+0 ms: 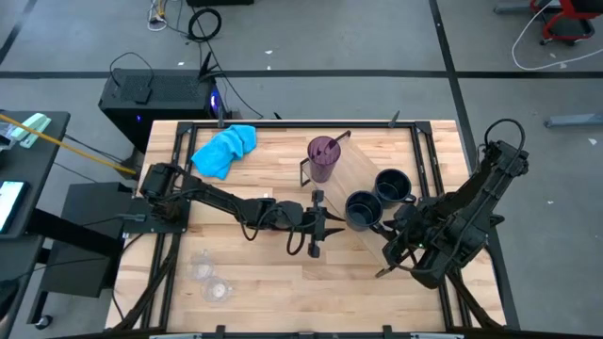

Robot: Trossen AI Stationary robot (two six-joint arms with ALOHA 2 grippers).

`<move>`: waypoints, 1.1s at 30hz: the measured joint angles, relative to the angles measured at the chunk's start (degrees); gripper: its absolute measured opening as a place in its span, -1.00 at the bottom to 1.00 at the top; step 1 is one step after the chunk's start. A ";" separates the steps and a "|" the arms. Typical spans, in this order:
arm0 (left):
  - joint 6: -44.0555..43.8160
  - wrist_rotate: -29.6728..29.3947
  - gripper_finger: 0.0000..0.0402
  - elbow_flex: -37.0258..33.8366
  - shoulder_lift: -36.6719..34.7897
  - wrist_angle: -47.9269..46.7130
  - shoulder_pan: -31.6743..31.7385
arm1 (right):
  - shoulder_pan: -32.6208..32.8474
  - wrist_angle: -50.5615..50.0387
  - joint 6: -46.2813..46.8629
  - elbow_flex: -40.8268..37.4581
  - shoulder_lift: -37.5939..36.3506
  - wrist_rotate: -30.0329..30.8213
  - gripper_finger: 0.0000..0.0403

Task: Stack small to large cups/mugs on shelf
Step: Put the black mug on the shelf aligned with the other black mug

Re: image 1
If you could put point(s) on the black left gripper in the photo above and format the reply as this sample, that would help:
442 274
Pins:
315 223

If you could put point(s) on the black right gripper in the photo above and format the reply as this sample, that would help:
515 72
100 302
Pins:
405 245

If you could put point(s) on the dark blue speckled mug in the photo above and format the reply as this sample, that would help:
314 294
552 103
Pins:
363 212
393 188

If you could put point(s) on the translucent purple tumbler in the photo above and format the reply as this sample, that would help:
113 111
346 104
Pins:
323 160

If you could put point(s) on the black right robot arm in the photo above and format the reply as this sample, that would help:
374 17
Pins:
490 188

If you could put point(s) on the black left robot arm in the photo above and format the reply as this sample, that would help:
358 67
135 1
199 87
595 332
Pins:
212 195

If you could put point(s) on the wooden drying rack board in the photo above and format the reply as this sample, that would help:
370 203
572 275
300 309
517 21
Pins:
353 165

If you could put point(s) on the silver aluminium bar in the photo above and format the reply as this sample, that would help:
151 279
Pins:
438 336
174 336

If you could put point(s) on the blue cloth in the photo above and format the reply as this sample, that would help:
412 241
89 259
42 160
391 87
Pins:
221 150

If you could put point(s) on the black computer tower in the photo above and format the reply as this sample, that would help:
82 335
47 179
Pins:
165 108

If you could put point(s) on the black wifi antenna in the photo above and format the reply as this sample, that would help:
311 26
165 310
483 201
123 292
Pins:
206 63

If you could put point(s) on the grey metal floor bar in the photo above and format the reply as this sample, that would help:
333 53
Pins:
511 7
575 120

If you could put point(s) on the black box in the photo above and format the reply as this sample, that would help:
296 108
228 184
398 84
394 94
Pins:
219 2

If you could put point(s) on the black side desk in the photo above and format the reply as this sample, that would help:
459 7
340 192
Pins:
37 165

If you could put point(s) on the black caster wheel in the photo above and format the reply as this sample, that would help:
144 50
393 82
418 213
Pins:
44 322

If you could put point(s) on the mint green stapler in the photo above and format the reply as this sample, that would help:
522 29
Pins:
33 127

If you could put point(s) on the smartphone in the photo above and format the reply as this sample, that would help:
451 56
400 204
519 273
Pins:
11 205

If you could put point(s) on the black aluminium table frame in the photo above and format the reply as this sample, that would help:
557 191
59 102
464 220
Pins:
301 124

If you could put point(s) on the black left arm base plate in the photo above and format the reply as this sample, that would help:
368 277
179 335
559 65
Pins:
141 226

